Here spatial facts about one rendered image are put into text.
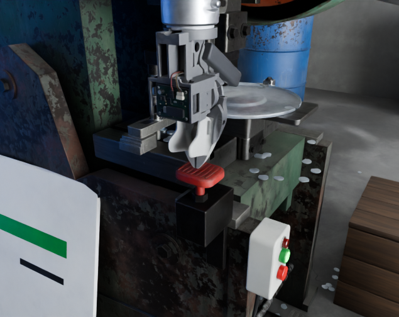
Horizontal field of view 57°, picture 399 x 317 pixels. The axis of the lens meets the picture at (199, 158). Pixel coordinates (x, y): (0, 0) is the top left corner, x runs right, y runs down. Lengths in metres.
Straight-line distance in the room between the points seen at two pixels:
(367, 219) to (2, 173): 1.12
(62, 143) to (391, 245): 0.99
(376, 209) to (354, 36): 2.98
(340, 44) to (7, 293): 3.69
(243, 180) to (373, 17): 3.45
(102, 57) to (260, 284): 0.62
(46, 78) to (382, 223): 1.06
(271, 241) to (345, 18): 3.65
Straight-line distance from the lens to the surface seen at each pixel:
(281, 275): 0.73
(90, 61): 0.93
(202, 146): 0.55
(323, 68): 4.30
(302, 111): 0.84
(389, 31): 4.13
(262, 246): 0.68
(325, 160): 1.11
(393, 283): 1.38
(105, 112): 0.98
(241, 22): 0.90
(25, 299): 1.30
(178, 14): 0.48
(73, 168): 0.98
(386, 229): 1.29
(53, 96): 0.97
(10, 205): 1.21
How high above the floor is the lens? 1.03
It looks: 25 degrees down
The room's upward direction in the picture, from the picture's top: straight up
